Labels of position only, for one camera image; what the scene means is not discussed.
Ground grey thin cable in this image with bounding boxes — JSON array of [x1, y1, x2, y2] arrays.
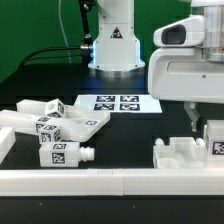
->
[[58, 0, 73, 64]]

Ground white marker sheet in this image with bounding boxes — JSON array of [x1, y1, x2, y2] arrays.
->
[[75, 94, 162, 113]]

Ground white chair seat part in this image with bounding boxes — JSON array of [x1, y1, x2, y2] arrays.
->
[[153, 137, 207, 169]]

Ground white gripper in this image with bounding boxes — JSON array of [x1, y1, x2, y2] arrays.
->
[[148, 48, 224, 131]]

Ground white left rail block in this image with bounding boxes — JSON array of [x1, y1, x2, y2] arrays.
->
[[0, 127, 16, 164]]

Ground white flat chair panel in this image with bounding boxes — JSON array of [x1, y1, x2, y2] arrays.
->
[[60, 105, 110, 142]]

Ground white chair back long part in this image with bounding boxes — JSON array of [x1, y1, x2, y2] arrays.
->
[[0, 110, 52, 135]]

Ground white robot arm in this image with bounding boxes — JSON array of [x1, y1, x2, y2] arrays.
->
[[80, 0, 224, 129]]

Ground black cables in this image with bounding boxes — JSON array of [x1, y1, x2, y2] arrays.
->
[[20, 0, 94, 67]]

